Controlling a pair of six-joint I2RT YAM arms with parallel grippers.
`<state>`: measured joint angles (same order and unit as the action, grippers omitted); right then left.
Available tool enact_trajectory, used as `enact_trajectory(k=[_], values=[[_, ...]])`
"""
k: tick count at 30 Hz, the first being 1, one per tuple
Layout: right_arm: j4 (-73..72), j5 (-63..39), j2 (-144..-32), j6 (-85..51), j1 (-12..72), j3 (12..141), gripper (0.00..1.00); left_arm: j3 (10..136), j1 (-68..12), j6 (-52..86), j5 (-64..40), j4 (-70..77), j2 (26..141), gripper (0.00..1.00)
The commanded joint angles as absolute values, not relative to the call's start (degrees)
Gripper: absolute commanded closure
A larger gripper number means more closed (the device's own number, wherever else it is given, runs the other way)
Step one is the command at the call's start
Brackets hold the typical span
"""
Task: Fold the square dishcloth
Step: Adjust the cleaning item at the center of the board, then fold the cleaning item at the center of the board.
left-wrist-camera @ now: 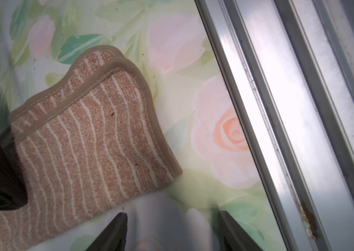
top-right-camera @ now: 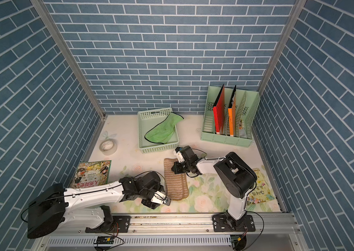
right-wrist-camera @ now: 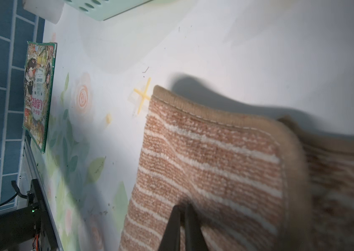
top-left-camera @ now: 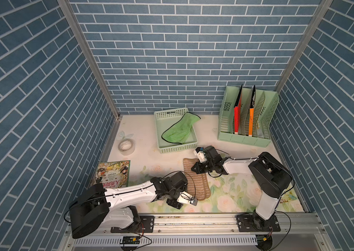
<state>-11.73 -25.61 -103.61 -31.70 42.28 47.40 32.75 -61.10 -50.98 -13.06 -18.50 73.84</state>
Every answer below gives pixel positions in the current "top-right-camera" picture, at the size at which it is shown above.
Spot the green plastic basket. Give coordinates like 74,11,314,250
138,107,179,154

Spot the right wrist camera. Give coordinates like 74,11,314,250
174,147,185,163

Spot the left electronics board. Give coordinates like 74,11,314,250
94,236,115,246

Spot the right electronics board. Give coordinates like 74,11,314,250
231,236,247,251

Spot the green file organizer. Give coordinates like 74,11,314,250
201,86,260,147

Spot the left picture book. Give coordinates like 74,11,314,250
70,161,112,189

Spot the green and grey dishcloth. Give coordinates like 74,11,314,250
144,113,184,144

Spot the aluminium front rail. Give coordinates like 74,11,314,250
32,212,308,251

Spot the red folder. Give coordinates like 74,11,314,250
212,85,225,134

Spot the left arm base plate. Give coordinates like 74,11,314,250
85,215,131,234

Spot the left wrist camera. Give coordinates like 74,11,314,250
151,192,172,206

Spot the orange folder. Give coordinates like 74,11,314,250
228,86,237,137

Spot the brown striped dishcloth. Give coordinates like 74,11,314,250
164,158,189,201

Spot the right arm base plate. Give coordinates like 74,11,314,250
211,212,256,232

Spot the electronics board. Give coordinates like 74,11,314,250
94,236,115,246
231,236,247,251

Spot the roll of clear tape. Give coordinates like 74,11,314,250
99,139,117,156

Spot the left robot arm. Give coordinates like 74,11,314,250
24,171,171,239

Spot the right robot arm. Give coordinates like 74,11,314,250
171,146,257,221

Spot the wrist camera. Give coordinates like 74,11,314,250
151,192,172,206
174,147,185,163

